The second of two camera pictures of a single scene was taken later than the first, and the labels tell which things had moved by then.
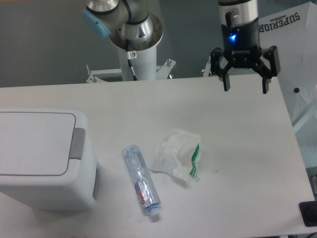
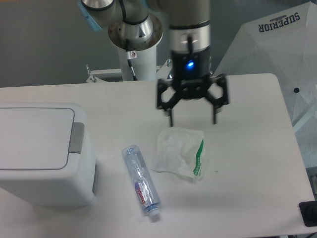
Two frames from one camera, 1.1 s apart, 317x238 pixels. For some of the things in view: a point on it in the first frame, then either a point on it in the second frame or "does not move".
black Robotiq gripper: [242, 49] → [191, 72]
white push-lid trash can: [47, 158] does not move
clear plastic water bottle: [146, 188] does not move
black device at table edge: [308, 210] does not move
